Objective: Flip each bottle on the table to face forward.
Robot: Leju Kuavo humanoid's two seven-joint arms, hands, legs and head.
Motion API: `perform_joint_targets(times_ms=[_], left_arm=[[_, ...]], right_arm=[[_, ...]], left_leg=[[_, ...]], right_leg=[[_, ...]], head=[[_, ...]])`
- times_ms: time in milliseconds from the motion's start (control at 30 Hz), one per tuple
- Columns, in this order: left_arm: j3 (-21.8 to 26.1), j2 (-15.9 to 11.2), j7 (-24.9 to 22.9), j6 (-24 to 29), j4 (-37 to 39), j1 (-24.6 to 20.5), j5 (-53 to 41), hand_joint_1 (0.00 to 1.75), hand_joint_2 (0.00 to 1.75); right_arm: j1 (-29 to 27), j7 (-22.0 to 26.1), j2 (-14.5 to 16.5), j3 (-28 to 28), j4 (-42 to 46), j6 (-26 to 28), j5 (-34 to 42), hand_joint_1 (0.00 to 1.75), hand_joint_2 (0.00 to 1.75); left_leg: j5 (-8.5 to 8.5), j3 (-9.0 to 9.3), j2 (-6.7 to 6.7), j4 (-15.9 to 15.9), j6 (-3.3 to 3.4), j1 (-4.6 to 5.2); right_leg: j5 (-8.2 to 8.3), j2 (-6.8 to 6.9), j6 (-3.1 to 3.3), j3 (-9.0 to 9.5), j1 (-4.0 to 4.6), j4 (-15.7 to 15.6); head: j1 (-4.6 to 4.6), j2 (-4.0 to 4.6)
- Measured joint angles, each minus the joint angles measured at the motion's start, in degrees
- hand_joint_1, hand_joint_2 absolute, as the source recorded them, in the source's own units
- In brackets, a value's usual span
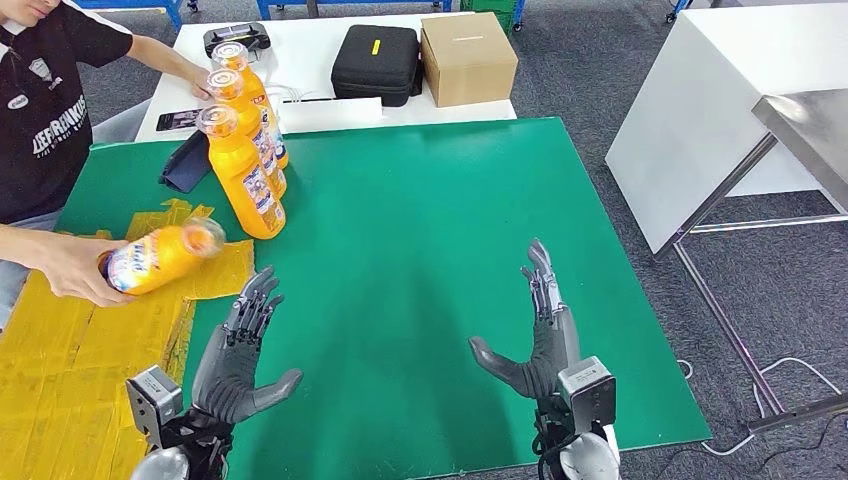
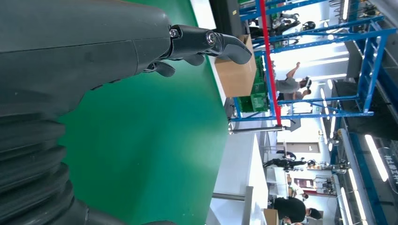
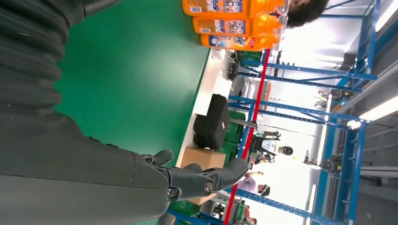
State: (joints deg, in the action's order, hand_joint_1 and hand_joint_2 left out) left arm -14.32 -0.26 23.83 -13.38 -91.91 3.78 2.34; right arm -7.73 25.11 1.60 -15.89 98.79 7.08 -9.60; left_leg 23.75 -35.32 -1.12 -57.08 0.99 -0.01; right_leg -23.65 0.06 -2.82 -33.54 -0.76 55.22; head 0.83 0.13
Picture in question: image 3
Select green table mat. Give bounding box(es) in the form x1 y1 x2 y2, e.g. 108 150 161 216
53 0 212 162

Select brown cardboard box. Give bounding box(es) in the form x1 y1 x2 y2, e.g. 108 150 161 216
180 147 227 206

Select black carrying case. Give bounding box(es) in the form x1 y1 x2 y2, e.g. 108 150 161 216
192 93 230 152

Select flat white box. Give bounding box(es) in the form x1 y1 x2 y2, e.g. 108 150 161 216
192 90 216 117

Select green plastic crate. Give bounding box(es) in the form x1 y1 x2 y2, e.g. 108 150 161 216
218 110 247 165

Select white table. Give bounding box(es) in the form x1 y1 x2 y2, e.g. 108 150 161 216
176 48 237 168

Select background person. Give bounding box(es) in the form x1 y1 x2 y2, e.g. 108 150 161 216
237 171 271 197

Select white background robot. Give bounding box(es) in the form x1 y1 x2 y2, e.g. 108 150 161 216
248 130 295 165

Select ceiling strip light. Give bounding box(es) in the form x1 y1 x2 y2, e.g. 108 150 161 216
306 184 317 225
359 94 398 122
375 0 398 32

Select red metal post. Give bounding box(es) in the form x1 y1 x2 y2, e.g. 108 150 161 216
222 48 272 225

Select blue metal rack frame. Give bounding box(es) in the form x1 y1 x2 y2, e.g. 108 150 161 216
168 0 383 225

